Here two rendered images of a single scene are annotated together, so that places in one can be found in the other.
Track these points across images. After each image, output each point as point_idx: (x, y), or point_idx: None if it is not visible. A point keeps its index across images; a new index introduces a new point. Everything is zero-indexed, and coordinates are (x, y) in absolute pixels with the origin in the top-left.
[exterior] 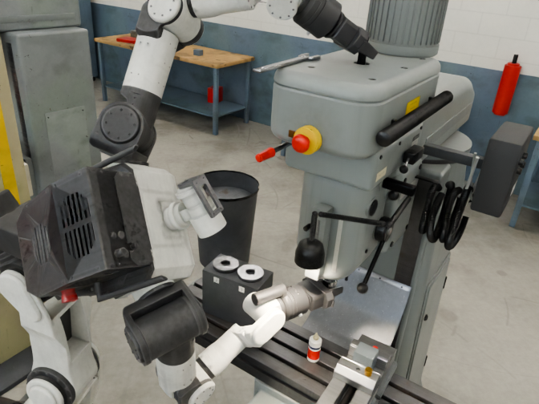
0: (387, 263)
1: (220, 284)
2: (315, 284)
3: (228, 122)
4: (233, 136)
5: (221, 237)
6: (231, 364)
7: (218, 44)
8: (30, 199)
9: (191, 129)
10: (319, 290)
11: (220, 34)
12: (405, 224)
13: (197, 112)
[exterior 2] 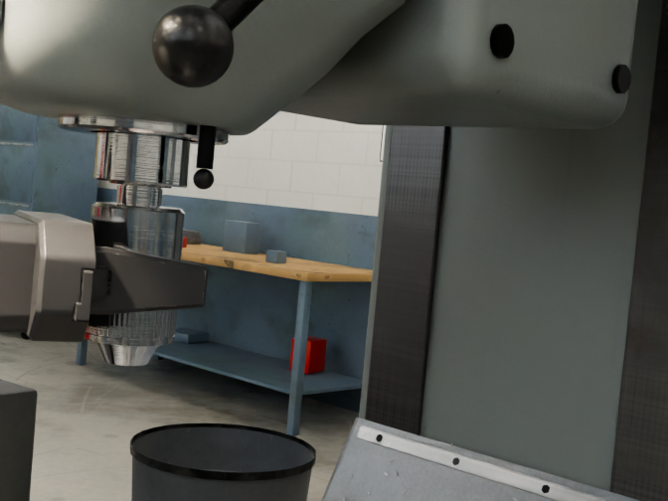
0: (578, 406)
1: None
2: (29, 214)
3: (332, 417)
4: (332, 441)
5: None
6: None
7: (327, 253)
8: None
9: (241, 421)
10: (26, 221)
11: (333, 232)
12: (605, 42)
13: (258, 384)
